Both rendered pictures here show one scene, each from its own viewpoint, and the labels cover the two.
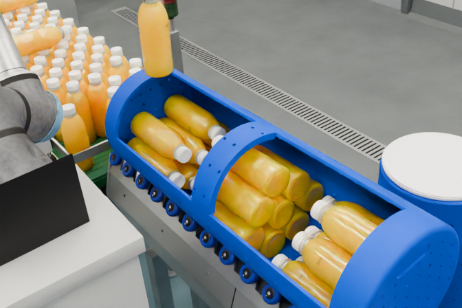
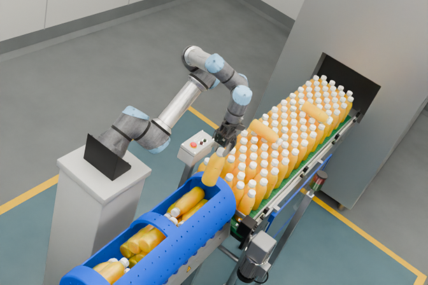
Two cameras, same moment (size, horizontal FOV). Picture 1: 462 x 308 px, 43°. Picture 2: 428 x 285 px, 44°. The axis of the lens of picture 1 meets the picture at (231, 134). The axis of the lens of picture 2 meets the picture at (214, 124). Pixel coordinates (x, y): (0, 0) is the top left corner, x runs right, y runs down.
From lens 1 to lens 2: 1.74 m
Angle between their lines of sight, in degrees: 47
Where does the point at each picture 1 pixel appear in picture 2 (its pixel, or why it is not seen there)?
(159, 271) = not seen: hidden behind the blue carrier
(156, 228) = not seen: hidden behind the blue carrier
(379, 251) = (83, 272)
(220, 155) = (149, 216)
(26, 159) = (110, 143)
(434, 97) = not seen: outside the picture
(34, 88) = (158, 133)
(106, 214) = (116, 186)
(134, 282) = (97, 210)
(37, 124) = (142, 142)
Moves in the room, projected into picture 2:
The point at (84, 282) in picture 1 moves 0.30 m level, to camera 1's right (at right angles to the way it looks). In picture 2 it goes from (83, 188) to (93, 242)
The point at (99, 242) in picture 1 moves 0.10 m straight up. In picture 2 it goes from (99, 186) to (103, 171)
